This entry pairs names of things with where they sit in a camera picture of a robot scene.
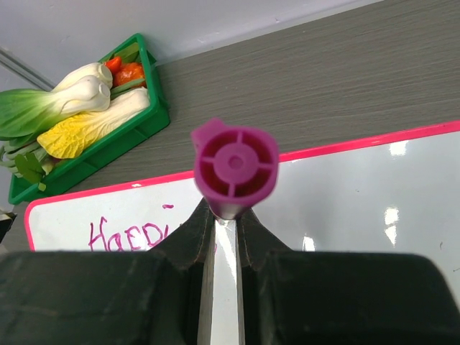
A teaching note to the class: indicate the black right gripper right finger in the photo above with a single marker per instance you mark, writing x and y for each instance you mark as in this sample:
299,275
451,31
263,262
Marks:
294,297

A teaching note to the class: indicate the green plastic vegetable tray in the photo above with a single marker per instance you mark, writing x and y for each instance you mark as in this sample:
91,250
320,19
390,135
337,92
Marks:
69,173

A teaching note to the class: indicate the purple capped marker pen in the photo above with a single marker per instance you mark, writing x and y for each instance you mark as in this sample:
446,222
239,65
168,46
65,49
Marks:
235,167

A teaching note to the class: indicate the orange red toy vegetable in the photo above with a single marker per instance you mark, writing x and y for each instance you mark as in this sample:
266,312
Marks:
124,73

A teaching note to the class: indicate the yellow white napa cabbage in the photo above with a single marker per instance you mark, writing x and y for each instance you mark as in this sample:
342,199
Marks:
69,138

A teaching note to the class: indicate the green scallion bunch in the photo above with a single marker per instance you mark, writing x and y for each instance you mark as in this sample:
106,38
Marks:
30,162

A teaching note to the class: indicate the green bok choy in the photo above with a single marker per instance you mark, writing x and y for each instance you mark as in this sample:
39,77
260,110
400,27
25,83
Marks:
26,113

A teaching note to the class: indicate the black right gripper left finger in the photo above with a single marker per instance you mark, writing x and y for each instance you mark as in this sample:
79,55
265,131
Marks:
153,297

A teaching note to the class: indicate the pink framed whiteboard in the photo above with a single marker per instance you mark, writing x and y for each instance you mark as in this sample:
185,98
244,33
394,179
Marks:
397,193

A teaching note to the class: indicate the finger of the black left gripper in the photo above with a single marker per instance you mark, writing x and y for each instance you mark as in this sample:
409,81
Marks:
6,221

